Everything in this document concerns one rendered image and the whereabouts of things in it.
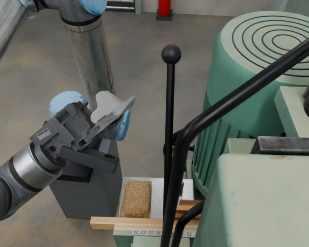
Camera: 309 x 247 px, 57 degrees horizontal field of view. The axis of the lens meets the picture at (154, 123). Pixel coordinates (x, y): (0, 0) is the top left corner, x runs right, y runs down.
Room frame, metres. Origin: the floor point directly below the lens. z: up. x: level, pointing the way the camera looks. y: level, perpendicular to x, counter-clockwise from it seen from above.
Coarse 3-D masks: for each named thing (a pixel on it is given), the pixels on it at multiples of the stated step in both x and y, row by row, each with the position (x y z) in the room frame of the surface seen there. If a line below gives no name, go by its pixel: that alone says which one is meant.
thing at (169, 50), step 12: (168, 48) 0.41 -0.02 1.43; (168, 60) 0.40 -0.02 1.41; (168, 72) 0.39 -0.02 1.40; (168, 84) 0.38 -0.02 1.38; (168, 96) 0.37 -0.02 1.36; (168, 108) 0.35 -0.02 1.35; (168, 120) 0.34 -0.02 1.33; (168, 132) 0.33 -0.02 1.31; (168, 144) 0.31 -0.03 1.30; (168, 156) 0.30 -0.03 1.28; (168, 168) 0.28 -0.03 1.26; (168, 180) 0.27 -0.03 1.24
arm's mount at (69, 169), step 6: (42, 126) 0.96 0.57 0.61; (96, 144) 0.85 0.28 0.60; (66, 162) 0.74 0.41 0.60; (72, 162) 0.74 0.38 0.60; (66, 168) 0.71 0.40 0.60; (72, 168) 0.71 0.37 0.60; (78, 168) 0.71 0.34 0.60; (84, 168) 0.71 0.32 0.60; (90, 168) 0.72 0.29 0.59; (66, 174) 0.68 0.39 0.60; (72, 174) 0.68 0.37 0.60; (78, 174) 0.68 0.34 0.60; (84, 174) 0.68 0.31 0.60; (90, 174) 0.70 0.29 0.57; (66, 180) 0.68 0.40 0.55; (72, 180) 0.67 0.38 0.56; (78, 180) 0.67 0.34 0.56; (84, 180) 0.67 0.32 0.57
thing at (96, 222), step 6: (90, 222) 0.32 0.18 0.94; (96, 222) 0.32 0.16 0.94; (102, 222) 0.32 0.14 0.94; (108, 222) 0.32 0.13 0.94; (114, 222) 0.32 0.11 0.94; (120, 222) 0.32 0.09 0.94; (126, 222) 0.32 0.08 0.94; (132, 222) 0.32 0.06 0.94; (138, 222) 0.32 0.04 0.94; (144, 222) 0.32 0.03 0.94; (150, 222) 0.32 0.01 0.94; (156, 222) 0.32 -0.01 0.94; (162, 222) 0.32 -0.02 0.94; (174, 222) 0.32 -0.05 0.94; (192, 222) 0.32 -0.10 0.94; (96, 228) 0.31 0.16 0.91; (102, 228) 0.31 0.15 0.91; (108, 228) 0.31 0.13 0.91
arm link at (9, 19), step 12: (0, 0) 0.65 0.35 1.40; (12, 0) 0.66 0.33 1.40; (24, 0) 0.68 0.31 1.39; (36, 0) 0.70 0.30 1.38; (0, 12) 0.62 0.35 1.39; (12, 12) 0.64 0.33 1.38; (24, 12) 0.67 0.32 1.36; (36, 12) 0.70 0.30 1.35; (0, 24) 0.59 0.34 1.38; (12, 24) 0.61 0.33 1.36; (0, 36) 0.57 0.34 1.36; (12, 36) 0.60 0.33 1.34; (0, 48) 0.55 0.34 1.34; (0, 60) 0.54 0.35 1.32
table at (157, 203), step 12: (144, 180) 0.47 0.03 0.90; (156, 180) 0.47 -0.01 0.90; (192, 180) 0.47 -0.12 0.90; (156, 192) 0.43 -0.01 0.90; (180, 192) 0.43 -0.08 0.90; (192, 192) 0.43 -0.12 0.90; (120, 204) 0.39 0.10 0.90; (156, 204) 0.39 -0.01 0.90; (120, 216) 0.35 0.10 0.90; (156, 216) 0.35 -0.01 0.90
